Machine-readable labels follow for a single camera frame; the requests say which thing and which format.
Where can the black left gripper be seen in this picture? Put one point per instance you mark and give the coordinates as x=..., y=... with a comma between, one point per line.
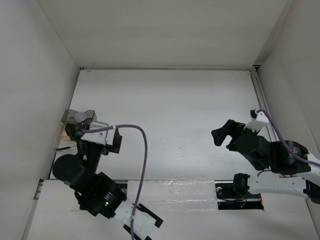
x=69, y=128

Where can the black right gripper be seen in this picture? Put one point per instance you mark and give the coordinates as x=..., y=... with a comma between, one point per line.
x=232, y=128

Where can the clear paper clip jar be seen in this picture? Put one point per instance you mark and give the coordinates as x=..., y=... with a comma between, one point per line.
x=80, y=117

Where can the black handled scissors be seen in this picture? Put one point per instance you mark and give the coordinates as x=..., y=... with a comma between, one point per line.
x=65, y=148

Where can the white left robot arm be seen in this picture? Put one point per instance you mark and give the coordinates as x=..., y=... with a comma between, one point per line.
x=96, y=192

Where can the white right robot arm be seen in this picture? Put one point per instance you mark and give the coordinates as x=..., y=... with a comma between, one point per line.
x=297, y=176

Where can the clear smoky organizer tray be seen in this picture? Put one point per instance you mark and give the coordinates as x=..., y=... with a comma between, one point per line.
x=69, y=132

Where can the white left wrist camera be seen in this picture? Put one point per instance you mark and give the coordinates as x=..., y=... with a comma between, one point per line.
x=97, y=132

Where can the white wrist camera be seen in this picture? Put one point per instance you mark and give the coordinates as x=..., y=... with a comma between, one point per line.
x=97, y=132
x=258, y=120

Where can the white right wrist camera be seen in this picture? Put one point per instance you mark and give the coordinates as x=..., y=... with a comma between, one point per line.
x=258, y=120

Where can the aluminium rail right side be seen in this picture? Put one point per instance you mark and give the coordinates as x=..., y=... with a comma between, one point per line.
x=262, y=102

